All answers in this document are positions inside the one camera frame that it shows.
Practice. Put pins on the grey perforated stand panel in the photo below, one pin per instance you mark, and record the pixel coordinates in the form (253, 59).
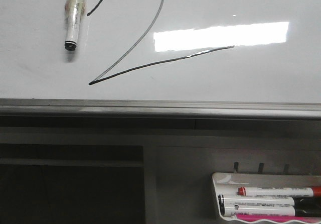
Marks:
(139, 170)

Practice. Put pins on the lower black capped white marker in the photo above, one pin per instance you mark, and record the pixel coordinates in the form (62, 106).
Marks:
(232, 209)

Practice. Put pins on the red capped white marker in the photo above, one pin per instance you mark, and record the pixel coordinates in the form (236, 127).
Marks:
(282, 191)

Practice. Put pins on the white plastic marker tray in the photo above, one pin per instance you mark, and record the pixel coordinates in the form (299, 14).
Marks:
(228, 183)

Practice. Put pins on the black capped white marker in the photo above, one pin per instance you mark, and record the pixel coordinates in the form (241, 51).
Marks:
(232, 209)
(267, 200)

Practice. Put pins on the upper black capped white marker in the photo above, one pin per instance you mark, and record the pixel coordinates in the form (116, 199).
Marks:
(267, 200)

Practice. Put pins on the white whiteboard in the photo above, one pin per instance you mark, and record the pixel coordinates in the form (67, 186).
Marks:
(195, 50)

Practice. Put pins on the taped black whiteboard marker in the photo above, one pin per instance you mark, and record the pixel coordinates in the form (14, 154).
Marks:
(74, 10)

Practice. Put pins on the pink marker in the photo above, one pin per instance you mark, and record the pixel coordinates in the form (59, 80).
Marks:
(276, 218)

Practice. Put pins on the grey aluminium whiteboard frame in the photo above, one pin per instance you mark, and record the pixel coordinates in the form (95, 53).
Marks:
(159, 109)

